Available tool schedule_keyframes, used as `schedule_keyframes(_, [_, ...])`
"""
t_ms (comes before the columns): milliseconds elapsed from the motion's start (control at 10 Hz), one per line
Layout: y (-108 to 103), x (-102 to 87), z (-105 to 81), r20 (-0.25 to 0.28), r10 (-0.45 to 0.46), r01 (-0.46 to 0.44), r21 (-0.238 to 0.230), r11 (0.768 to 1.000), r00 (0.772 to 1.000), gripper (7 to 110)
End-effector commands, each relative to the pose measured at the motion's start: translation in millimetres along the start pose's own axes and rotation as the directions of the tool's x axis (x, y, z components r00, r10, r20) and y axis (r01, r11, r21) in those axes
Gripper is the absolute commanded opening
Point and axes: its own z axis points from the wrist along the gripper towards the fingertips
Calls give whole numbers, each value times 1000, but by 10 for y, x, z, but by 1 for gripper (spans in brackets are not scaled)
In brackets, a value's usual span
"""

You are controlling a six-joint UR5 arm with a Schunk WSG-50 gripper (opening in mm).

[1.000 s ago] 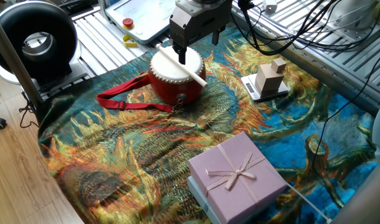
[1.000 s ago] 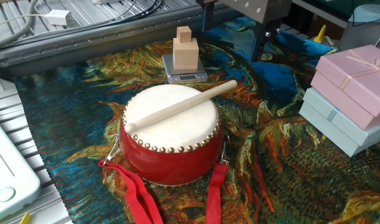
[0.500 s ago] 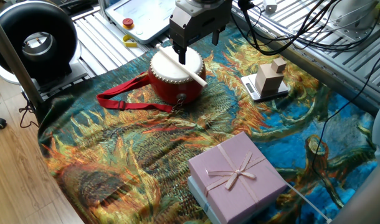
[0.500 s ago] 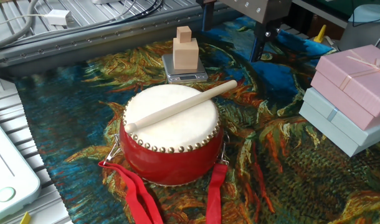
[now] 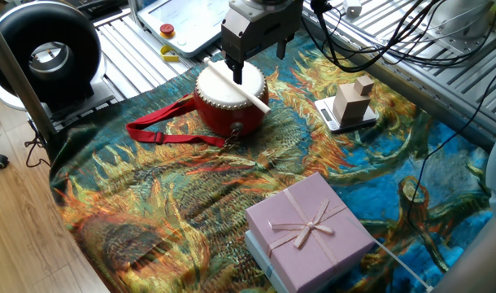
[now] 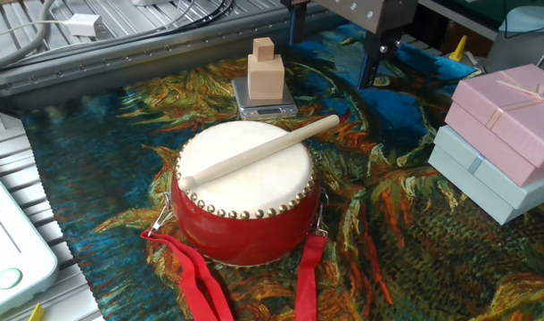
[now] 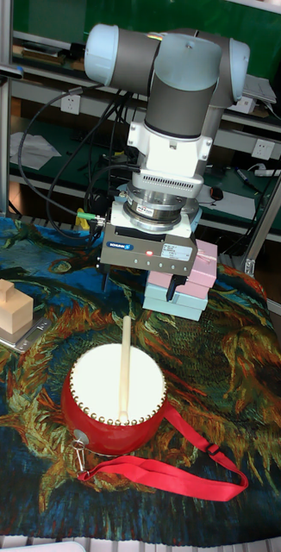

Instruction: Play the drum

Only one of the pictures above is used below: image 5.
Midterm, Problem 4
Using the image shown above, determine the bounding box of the red drum with white skin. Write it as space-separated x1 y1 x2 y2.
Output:
193 59 270 138

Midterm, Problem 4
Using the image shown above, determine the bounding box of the silver robot mounting plate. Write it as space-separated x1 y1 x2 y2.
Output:
418 22 496 58

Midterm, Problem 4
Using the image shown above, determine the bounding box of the large wooden block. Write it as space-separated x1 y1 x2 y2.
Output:
332 83 372 127

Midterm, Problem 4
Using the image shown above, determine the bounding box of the silver digital scale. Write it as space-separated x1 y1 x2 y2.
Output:
314 95 379 134

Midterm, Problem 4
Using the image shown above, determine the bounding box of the grey aluminium frame post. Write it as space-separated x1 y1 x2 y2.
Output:
0 11 58 142

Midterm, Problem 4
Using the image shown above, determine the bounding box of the thin black cable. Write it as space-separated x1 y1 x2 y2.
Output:
405 56 496 245

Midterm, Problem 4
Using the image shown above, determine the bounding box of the sunflower painting tablecloth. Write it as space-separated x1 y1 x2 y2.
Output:
48 30 495 293

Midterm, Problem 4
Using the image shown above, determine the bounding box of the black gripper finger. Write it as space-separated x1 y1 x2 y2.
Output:
276 33 297 60
224 55 245 85

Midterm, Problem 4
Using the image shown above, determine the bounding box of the white power adapter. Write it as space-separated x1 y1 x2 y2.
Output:
343 0 363 17

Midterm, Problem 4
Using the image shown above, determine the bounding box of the grey Schunk gripper body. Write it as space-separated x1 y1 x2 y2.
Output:
221 2 304 62

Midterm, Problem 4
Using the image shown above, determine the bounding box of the small wooden cube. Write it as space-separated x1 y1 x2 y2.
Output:
353 74 375 97

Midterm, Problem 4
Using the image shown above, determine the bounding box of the white cable tie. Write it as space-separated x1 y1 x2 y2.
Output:
369 238 434 292

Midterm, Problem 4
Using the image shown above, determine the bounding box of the grey aluminium table rail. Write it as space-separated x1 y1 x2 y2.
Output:
302 7 496 151

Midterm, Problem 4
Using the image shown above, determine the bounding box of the black round ring fan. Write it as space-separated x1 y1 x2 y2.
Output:
0 1 115 119

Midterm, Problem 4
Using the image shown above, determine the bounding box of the yellow plastic hook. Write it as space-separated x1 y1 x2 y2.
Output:
159 44 181 63

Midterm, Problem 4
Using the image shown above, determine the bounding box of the pink gift box with ribbon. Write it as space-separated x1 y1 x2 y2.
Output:
245 171 375 293

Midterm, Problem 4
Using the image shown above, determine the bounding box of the light blue gift box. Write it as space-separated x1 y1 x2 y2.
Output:
243 230 289 293

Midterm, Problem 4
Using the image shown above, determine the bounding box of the black floor cable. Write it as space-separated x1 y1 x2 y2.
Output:
24 120 52 168

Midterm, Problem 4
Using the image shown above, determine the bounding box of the black gripper cable bundle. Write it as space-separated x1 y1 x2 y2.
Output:
302 0 496 74

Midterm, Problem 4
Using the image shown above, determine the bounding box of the red drum carrying strap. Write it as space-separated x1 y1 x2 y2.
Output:
124 94 243 150

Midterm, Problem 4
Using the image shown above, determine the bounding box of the light wooden drumstick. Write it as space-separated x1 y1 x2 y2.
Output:
202 57 272 115

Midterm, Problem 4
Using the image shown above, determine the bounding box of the white teach pendant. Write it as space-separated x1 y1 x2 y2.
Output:
137 0 233 59

